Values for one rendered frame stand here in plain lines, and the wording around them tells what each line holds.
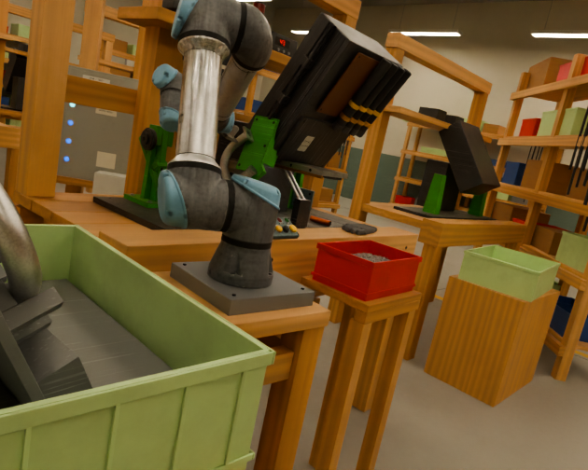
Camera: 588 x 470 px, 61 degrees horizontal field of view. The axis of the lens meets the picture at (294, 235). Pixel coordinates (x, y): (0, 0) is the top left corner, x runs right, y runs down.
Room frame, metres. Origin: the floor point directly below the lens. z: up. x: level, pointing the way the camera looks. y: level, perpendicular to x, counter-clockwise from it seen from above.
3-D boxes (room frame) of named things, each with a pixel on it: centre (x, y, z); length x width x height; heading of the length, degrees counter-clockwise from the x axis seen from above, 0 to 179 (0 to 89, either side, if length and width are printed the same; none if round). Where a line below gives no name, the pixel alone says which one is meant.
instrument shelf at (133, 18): (2.09, 0.38, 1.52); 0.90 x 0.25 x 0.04; 141
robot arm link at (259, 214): (1.11, 0.11, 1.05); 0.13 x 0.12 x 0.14; 114
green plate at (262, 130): (1.83, 0.17, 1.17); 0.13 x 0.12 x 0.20; 141
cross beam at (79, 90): (2.16, 0.46, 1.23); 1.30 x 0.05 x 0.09; 141
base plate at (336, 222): (1.93, 0.18, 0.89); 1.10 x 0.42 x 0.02; 141
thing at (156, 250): (1.75, -0.04, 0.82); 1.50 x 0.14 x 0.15; 141
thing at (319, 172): (1.93, 0.05, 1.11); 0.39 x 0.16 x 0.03; 51
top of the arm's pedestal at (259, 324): (1.11, 0.10, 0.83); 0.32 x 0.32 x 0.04; 45
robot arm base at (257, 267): (1.11, 0.10, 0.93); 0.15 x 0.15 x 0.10
